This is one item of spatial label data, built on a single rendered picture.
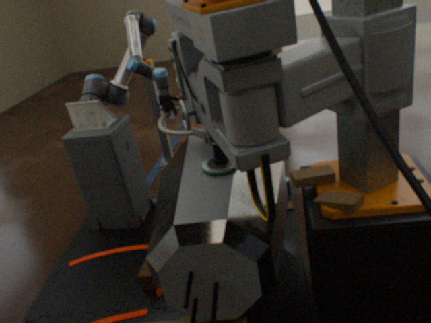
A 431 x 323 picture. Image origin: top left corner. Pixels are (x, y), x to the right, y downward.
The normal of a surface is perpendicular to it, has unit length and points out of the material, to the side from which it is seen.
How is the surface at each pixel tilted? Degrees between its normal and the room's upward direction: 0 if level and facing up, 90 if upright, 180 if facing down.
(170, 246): 54
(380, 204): 0
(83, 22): 90
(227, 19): 90
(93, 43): 90
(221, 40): 90
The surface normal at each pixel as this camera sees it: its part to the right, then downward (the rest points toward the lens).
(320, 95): 0.59, 0.27
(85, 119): -0.22, 0.48
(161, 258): -0.71, -0.18
